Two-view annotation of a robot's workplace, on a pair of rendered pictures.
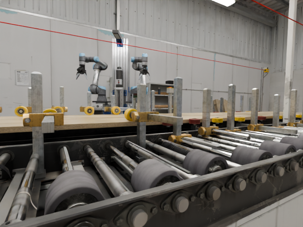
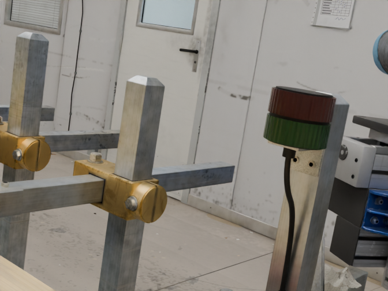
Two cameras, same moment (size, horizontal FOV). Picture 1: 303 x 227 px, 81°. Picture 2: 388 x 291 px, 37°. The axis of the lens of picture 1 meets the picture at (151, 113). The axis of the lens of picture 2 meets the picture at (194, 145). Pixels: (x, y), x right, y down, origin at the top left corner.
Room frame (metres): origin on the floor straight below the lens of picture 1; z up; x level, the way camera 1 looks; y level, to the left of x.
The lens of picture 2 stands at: (1.74, -0.29, 1.16)
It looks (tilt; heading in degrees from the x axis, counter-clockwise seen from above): 10 degrees down; 68
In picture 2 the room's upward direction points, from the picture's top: 9 degrees clockwise
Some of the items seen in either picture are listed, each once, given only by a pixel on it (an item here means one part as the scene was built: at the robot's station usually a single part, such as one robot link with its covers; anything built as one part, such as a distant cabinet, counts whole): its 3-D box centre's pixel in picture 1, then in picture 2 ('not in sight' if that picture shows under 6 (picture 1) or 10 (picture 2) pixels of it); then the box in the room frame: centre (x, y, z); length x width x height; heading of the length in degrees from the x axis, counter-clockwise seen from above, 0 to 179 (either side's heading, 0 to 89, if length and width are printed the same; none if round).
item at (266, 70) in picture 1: (263, 94); not in sight; (3.28, -2.05, 1.20); 0.15 x 0.12 x 1.00; 119
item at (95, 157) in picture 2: not in sight; (96, 157); (1.91, 0.49, 0.98); 0.02 x 0.02 x 0.01
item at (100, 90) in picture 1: (101, 90); not in sight; (2.72, 0.77, 1.21); 0.13 x 0.12 x 0.14; 82
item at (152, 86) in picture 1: (159, 111); not in sight; (5.00, -0.22, 0.78); 0.90 x 0.45 x 1.55; 119
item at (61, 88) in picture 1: (61, 111); not in sight; (1.71, 0.86, 0.93); 0.03 x 0.03 x 0.48; 29
